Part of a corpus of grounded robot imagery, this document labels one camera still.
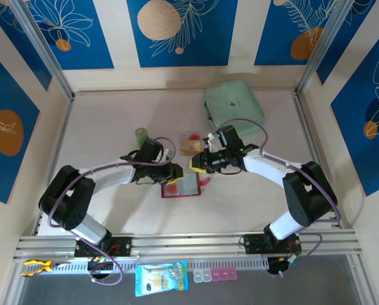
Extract aluminium frame post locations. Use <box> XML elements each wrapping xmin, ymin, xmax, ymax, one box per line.
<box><xmin>295</xmin><ymin>0</ymin><xmax>357</xmax><ymax>96</ymax></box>
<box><xmin>10</xmin><ymin>0</ymin><xmax>75</xmax><ymax>101</ymax></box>

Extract red card holder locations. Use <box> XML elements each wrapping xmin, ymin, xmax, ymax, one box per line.
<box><xmin>160</xmin><ymin>173</ymin><xmax>211</xmax><ymax>200</ymax></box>

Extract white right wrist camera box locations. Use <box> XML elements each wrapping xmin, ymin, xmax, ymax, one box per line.
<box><xmin>203</xmin><ymin>133</ymin><xmax>216</xmax><ymax>153</ymax></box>

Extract pink pill box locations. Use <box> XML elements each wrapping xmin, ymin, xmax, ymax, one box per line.
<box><xmin>210</xmin><ymin>268</ymin><xmax>239</xmax><ymax>282</ymax></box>

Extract clear pill box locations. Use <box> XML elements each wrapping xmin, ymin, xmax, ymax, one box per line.
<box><xmin>192</xmin><ymin>269</ymin><xmax>213</xmax><ymax>283</ymax></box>

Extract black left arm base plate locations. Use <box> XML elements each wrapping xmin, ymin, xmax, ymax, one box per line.
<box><xmin>74</xmin><ymin>236</ymin><xmax>133</xmax><ymax>257</ymax></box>

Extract blue snack packet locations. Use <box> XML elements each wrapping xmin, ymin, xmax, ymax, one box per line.
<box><xmin>134</xmin><ymin>260</ymin><xmax>189</xmax><ymax>298</ymax></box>

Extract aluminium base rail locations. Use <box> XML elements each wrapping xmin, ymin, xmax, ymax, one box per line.
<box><xmin>13</xmin><ymin>230</ymin><xmax>363</xmax><ymax>260</ymax></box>

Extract aluminium side rail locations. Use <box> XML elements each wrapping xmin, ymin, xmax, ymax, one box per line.
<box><xmin>293</xmin><ymin>93</ymin><xmax>342</xmax><ymax>229</ymax></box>

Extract grey slotted cable duct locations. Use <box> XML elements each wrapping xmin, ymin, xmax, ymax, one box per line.
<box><xmin>54</xmin><ymin>257</ymin><xmax>269</xmax><ymax>273</ymax></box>

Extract mint green zip pouch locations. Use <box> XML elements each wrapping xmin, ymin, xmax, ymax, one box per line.
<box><xmin>203</xmin><ymin>80</ymin><xmax>267</xmax><ymax>137</ymax></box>

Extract beige card with orange print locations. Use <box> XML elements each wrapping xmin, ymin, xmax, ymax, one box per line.
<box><xmin>180</xmin><ymin>140</ymin><xmax>206</xmax><ymax>156</ymax></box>

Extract card with food picture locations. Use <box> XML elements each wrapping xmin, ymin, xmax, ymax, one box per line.
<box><xmin>178</xmin><ymin>130</ymin><xmax>208</xmax><ymax>158</ymax></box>

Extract green cylindrical bottle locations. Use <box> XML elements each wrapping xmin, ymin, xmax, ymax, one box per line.
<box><xmin>135</xmin><ymin>126</ymin><xmax>149</xmax><ymax>147</ymax></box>

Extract black electronics module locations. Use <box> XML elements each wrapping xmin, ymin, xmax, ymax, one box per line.
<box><xmin>267</xmin><ymin>252</ymin><xmax>303</xmax><ymax>276</ymax></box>
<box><xmin>87</xmin><ymin>255</ymin><xmax>116</xmax><ymax>276</ymax></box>

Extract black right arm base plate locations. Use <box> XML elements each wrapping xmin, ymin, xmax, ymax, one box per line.
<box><xmin>243</xmin><ymin>233</ymin><xmax>302</xmax><ymax>255</ymax></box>

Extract yellow-handled pliers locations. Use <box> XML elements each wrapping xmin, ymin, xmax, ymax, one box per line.
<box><xmin>21</xmin><ymin>259</ymin><xmax>71</xmax><ymax>278</ymax></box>

